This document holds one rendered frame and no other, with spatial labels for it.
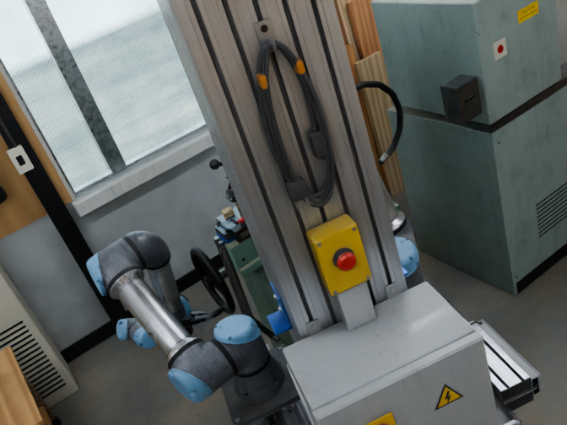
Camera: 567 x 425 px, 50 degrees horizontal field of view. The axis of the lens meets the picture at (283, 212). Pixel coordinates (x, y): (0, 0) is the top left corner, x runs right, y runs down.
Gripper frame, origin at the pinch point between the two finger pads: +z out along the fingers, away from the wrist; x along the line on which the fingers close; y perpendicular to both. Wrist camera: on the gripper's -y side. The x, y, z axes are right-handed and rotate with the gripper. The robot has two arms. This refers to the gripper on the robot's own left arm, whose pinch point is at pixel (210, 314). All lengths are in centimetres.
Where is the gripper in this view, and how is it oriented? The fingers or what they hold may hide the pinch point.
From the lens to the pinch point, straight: 234.7
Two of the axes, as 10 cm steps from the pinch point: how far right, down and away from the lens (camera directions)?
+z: 8.5, -0.1, 5.3
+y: -1.5, 9.5, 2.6
